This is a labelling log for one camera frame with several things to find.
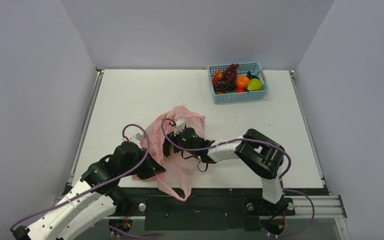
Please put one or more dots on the black fake grapes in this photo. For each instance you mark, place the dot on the black fake grapes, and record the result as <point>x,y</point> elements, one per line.
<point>251,76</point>

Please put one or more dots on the pink plastic bag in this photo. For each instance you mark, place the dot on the pink plastic bag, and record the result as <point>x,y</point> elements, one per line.
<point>176,180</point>

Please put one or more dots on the green fake pear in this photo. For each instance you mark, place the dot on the green fake pear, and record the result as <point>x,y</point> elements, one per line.
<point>255,84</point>

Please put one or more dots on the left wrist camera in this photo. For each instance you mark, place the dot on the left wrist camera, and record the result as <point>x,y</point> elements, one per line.
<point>137,138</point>

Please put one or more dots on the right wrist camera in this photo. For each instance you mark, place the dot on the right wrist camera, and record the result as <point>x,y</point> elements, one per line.
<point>180,125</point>

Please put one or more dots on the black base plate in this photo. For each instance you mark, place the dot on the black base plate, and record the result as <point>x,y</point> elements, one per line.
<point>206,209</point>

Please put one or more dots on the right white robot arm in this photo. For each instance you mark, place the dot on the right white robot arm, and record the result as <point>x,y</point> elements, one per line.
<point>260,153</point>

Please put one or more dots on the red fake mango slice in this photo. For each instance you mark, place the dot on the red fake mango slice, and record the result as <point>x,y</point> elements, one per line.
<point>217,75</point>

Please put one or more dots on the red fake grapes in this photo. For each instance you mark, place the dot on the red fake grapes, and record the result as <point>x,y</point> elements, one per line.
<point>227,83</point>

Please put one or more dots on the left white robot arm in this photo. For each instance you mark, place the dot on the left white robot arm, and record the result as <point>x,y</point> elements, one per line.
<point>97,193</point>

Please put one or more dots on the orange fake fruit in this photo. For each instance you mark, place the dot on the orange fake fruit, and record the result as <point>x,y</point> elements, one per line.
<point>242,82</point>

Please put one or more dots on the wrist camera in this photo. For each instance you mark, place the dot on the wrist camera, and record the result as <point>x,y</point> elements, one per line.
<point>137,138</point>
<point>180,125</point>

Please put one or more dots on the small red fake fruit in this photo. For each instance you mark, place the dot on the small red fake fruit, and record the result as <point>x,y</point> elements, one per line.
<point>240,90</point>

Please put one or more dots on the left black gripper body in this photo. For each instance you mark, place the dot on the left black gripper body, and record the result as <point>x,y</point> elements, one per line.
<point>139,158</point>

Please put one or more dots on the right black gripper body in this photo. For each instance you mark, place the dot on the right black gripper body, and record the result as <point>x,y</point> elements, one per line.
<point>171,142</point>

